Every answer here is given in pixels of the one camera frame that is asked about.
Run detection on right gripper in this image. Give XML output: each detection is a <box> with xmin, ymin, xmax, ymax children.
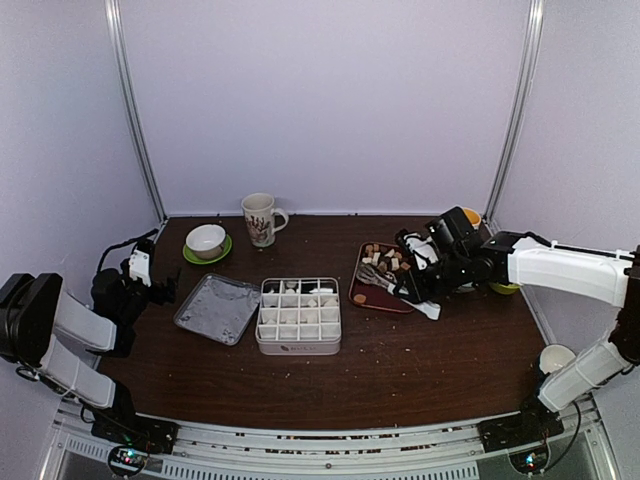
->
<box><xmin>394</xmin><ymin>251</ymin><xmax>470</xmax><ymax>304</ymax></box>

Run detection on white handled tongs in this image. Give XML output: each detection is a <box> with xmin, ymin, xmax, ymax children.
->
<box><xmin>355</xmin><ymin>264</ymin><xmax>441</xmax><ymax>321</ymax></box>

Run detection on bunny tin lid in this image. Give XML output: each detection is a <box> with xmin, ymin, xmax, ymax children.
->
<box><xmin>174</xmin><ymin>273</ymin><xmax>261</xmax><ymax>346</ymax></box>

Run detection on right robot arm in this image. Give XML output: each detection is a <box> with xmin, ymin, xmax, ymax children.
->
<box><xmin>392</xmin><ymin>207</ymin><xmax>639</xmax><ymax>442</ymax></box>

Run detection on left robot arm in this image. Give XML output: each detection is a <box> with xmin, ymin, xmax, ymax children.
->
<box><xmin>1</xmin><ymin>234</ymin><xmax>178</xmax><ymax>444</ymax></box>

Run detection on red chocolate tray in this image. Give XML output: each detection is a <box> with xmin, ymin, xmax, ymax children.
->
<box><xmin>348</xmin><ymin>241</ymin><xmax>414</xmax><ymax>314</ymax></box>

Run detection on yellow inside floral mug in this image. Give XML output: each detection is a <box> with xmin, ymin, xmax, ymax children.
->
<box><xmin>463</xmin><ymin>207</ymin><xmax>482</xmax><ymax>230</ymax></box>

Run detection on green small bowl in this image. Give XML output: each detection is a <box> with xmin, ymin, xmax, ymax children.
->
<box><xmin>489</xmin><ymin>283</ymin><xmax>520</xmax><ymax>296</ymax></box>

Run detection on green saucer plate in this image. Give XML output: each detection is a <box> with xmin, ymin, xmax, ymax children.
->
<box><xmin>182</xmin><ymin>235</ymin><xmax>233</xmax><ymax>265</ymax></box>

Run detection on white ceramic bowl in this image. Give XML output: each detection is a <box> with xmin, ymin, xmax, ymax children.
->
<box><xmin>186</xmin><ymin>224</ymin><xmax>227</xmax><ymax>260</ymax></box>

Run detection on white cup near base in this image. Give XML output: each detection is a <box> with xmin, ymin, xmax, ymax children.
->
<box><xmin>537</xmin><ymin>344</ymin><xmax>576</xmax><ymax>377</ymax></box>

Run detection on seashell coral mug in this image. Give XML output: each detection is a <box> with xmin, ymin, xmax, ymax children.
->
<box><xmin>241</xmin><ymin>193</ymin><xmax>289</xmax><ymax>248</ymax></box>

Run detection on tin box with dividers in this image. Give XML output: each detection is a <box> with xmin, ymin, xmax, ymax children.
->
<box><xmin>255</xmin><ymin>277</ymin><xmax>342</xmax><ymax>356</ymax></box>

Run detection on right aluminium frame post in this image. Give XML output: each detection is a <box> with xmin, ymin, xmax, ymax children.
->
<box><xmin>484</xmin><ymin>0</ymin><xmax>546</xmax><ymax>226</ymax></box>

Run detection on aluminium frame post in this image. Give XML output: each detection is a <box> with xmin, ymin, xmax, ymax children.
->
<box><xmin>104</xmin><ymin>0</ymin><xmax>167</xmax><ymax>223</ymax></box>
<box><xmin>484</xmin><ymin>0</ymin><xmax>546</xmax><ymax>226</ymax></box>

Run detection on front aluminium rail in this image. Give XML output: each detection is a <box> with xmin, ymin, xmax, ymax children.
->
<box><xmin>39</xmin><ymin>389</ymin><xmax>621</xmax><ymax>480</ymax></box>

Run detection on left aluminium frame post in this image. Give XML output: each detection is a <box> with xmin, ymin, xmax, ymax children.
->
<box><xmin>104</xmin><ymin>0</ymin><xmax>167</xmax><ymax>223</ymax></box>

